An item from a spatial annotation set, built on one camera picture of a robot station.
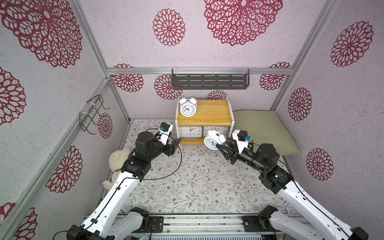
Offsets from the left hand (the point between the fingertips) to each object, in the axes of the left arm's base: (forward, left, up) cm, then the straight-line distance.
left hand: (174, 137), depth 73 cm
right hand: (-6, -21, +6) cm, 23 cm away
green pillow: (+23, -59, -20) cm, 67 cm away
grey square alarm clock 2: (+10, -27, -6) cm, 30 cm away
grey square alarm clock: (+11, -8, -10) cm, 16 cm away
